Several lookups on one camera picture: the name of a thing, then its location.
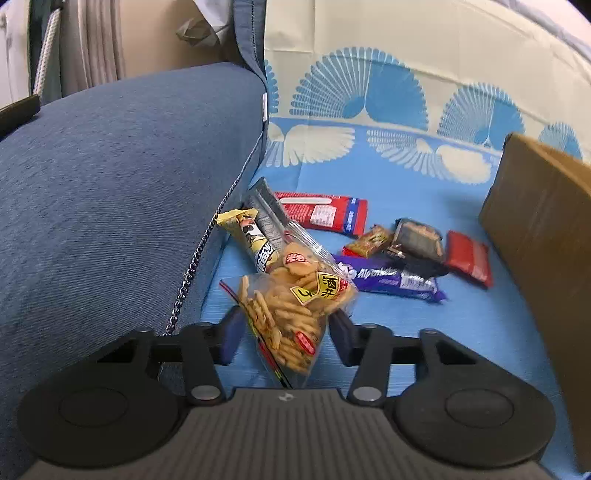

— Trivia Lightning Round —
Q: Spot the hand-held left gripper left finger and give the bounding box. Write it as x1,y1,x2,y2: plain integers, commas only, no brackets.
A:
97,305,246,407

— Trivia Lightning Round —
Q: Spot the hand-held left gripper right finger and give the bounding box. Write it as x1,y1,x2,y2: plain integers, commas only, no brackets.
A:
328,310,479,407

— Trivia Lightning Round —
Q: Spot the clear bag of cracker sticks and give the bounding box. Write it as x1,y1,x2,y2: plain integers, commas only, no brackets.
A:
219,220,360,389

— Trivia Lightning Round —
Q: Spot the silver snack stick packet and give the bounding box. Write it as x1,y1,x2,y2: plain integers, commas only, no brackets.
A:
243,178,296,250

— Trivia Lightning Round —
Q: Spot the brown cardboard box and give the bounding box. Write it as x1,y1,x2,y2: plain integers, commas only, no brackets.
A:
478,133,591,472

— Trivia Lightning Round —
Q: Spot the purple candy packet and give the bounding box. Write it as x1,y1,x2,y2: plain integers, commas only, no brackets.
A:
332,255,448,304

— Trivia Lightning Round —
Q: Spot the yellow snack bar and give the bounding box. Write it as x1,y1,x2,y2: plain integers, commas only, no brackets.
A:
216,209,282,274

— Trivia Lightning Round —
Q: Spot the small orange-brown snack packet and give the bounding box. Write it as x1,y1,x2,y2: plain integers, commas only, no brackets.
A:
342,224,394,258

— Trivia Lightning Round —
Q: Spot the dark snack packet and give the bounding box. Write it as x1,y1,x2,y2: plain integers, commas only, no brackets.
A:
385,218,448,278

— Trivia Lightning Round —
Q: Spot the long red snack packet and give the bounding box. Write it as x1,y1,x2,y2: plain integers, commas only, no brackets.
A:
274,191,369,237

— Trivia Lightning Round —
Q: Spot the small red snack packet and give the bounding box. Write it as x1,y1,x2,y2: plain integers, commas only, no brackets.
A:
444,231,494,289

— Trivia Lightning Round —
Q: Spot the blue fan-print bed sheet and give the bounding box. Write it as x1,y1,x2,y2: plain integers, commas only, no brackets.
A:
203,0,591,472

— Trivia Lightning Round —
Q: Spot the blue fabric cushion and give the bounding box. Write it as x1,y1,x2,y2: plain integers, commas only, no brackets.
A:
232,0,269,127

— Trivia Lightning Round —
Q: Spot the black object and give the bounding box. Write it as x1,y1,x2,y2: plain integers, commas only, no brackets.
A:
0,95,41,139

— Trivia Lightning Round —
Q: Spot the beige curtain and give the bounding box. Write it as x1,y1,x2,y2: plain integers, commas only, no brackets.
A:
60,0,126,95

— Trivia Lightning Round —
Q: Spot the white quilt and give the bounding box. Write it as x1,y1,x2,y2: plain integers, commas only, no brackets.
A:
492,0,591,70

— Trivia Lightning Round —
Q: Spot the metal chain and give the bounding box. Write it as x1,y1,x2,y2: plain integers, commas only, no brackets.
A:
165,178,244,336

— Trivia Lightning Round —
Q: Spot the blue denim bag with chain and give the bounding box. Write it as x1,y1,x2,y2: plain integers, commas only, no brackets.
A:
0,62,269,480

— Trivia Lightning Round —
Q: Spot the white rope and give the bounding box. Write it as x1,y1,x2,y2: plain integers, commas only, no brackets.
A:
34,8,63,95

